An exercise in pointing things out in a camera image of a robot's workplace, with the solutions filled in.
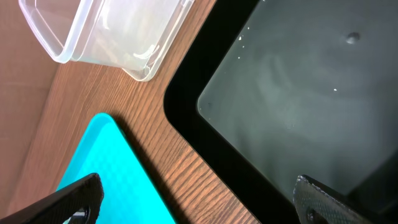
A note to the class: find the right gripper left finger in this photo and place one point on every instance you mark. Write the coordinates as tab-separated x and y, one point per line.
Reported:
78	202

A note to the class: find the teal serving tray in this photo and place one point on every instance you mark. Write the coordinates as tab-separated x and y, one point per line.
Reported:
129	194

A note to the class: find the clear plastic bin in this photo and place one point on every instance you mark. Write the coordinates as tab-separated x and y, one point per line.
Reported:
133	35

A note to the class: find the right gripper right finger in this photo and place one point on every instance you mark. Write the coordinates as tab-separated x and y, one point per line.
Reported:
315	202

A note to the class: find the black rectangular tray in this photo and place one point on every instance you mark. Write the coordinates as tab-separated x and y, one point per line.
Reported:
273	91

